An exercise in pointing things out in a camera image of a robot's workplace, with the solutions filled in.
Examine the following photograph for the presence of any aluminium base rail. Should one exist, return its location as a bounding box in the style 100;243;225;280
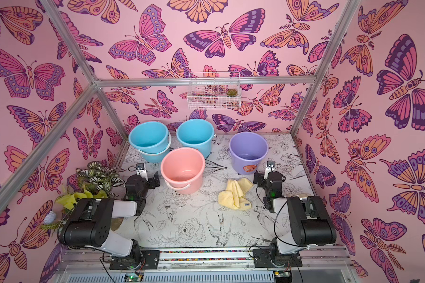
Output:
53;246;360;283

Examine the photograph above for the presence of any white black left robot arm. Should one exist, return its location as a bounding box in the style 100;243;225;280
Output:
58;162;161;271

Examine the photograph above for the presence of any yellow cleaning cloth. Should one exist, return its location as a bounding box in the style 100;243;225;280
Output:
218;178;253;211

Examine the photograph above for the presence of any potted green leafy plant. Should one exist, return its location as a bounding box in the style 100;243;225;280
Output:
40;161;125;231

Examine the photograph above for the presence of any white wire wall basket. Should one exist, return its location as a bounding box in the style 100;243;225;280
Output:
185;71;242;111

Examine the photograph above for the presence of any small green succulent plant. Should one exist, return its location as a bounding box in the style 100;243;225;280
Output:
226;88;238;96

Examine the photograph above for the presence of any purple plastic bucket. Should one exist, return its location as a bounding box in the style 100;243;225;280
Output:
229;132;269;175

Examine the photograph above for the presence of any light blue bucket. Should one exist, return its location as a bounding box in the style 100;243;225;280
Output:
176;119;215;159
128;121;172;163

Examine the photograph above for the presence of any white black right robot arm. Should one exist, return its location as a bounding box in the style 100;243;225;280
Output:
250;160;336;268

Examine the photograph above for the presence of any pink plastic bucket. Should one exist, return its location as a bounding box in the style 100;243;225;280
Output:
161;147;205;195

